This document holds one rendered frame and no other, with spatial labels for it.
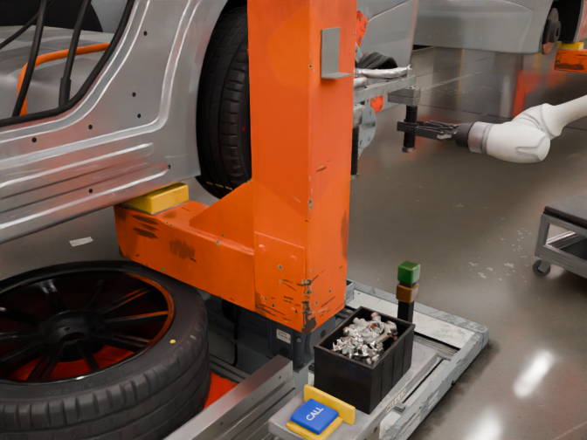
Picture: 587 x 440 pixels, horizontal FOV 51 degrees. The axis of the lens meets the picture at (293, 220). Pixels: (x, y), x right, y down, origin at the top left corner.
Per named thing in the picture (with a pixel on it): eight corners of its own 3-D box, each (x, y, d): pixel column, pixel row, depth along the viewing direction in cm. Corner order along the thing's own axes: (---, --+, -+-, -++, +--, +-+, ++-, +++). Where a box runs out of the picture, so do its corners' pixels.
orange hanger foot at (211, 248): (162, 237, 189) (151, 127, 175) (296, 287, 159) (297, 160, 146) (117, 256, 176) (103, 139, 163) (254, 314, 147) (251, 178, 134)
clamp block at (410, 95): (394, 99, 194) (396, 82, 192) (420, 103, 189) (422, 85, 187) (386, 101, 191) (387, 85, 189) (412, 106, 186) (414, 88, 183)
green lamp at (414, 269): (404, 274, 145) (405, 259, 143) (419, 279, 142) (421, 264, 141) (396, 280, 142) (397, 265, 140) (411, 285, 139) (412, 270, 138)
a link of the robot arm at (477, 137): (495, 151, 181) (476, 147, 185) (499, 120, 178) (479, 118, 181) (483, 158, 175) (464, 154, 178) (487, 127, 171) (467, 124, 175)
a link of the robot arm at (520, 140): (483, 162, 175) (500, 148, 184) (538, 173, 166) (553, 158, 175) (486, 126, 170) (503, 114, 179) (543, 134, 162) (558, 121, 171)
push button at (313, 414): (310, 406, 126) (310, 397, 125) (339, 420, 122) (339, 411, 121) (289, 424, 121) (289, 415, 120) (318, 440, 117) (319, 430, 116)
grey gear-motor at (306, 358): (238, 340, 215) (234, 249, 201) (338, 386, 191) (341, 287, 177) (201, 364, 201) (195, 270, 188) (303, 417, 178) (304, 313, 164)
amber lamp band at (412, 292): (403, 292, 147) (403, 278, 145) (417, 298, 144) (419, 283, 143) (395, 299, 144) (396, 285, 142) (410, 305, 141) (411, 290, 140)
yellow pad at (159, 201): (158, 190, 180) (156, 175, 178) (190, 201, 172) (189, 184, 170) (120, 204, 170) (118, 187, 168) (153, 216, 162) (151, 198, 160)
